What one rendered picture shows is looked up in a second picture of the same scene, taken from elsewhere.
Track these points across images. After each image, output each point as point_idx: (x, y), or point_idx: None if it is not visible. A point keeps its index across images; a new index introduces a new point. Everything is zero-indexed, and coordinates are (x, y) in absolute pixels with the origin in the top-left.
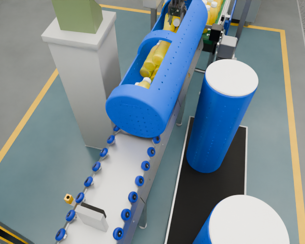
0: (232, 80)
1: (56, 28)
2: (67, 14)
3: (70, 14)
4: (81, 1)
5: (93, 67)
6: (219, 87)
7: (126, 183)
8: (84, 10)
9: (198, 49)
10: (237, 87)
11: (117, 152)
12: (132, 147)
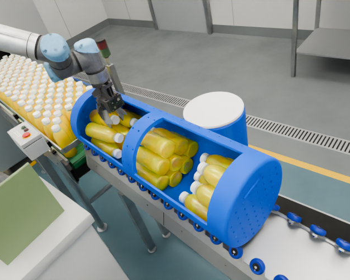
0: (219, 109)
1: None
2: (8, 226)
3: (14, 219)
4: (21, 181)
5: (96, 255)
6: (225, 120)
7: (340, 269)
8: (33, 191)
9: None
10: (231, 107)
11: (278, 266)
12: (273, 243)
